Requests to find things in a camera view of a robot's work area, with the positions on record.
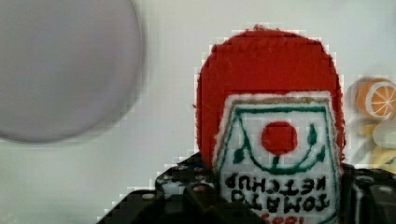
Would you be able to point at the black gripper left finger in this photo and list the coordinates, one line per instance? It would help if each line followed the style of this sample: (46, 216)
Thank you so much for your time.
(184, 194)

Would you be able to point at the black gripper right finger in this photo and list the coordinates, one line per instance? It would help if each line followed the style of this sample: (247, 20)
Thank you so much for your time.
(368, 196)

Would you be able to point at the red plush ketchup bottle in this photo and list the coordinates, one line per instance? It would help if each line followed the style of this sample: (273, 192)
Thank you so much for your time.
(270, 126)

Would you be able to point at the toy peeled banana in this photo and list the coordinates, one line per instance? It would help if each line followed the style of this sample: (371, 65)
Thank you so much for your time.
(384, 137)

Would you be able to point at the toy orange half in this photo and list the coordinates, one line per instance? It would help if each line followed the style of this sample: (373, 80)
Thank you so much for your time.
(376, 98)

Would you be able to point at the lavender round plate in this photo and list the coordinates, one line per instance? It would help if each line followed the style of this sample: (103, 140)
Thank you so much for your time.
(66, 65)

